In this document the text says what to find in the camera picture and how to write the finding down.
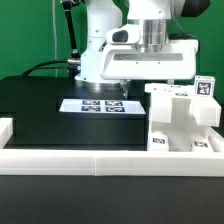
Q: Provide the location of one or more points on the white short tagged block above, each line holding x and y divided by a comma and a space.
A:
158, 142

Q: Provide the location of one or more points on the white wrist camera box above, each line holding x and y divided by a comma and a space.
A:
127, 34

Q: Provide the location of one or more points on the white chair seat part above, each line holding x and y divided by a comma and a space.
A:
179, 137

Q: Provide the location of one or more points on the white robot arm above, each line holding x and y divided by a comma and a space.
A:
141, 49

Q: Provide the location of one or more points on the white tagged flat board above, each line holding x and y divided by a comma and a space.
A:
101, 106

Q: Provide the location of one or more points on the white fence frame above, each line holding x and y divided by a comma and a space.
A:
104, 163

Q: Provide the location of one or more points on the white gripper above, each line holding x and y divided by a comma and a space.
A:
177, 61

